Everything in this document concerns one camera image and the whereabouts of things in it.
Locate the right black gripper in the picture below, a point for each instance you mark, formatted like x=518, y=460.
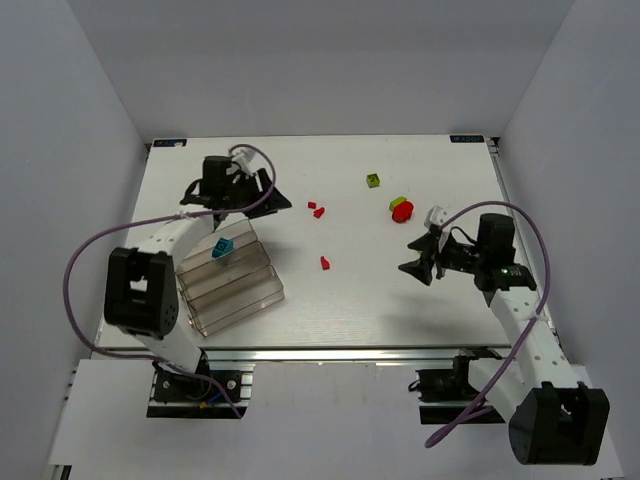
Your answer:
x=437, y=255

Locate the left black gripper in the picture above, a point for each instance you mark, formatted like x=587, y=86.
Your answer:
x=251, y=193

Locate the red round lego brick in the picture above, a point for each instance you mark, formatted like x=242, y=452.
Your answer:
x=402, y=212

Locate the lime green curved lego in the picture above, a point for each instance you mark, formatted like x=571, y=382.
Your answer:
x=397, y=201

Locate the teal rounded lego brick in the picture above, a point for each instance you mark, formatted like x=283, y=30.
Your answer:
x=222, y=247

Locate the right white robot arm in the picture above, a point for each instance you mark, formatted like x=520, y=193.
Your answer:
x=552, y=416

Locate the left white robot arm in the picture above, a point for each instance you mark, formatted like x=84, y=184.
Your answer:
x=141, y=297

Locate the small green lego cube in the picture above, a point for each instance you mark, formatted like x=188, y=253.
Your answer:
x=372, y=180

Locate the left blue table label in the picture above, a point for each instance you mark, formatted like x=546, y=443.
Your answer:
x=169, y=143

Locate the blue table label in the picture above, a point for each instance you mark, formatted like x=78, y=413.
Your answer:
x=169, y=143
x=463, y=139

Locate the clear three-compartment container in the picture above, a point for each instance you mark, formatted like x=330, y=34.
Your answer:
x=221, y=292

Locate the right blue table label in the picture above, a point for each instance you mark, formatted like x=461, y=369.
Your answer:
x=463, y=139

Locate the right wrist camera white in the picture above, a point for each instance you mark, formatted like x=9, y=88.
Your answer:
x=436, y=218

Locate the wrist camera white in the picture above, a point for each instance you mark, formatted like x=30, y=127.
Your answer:
x=436, y=218
x=241, y=159

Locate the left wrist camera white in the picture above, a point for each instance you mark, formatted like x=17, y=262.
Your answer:
x=241, y=159

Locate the aluminium table rail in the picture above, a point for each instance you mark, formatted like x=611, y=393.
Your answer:
x=347, y=354

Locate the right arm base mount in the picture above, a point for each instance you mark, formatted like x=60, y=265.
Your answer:
x=443, y=393

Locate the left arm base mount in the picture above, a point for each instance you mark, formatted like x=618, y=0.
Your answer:
x=175, y=396

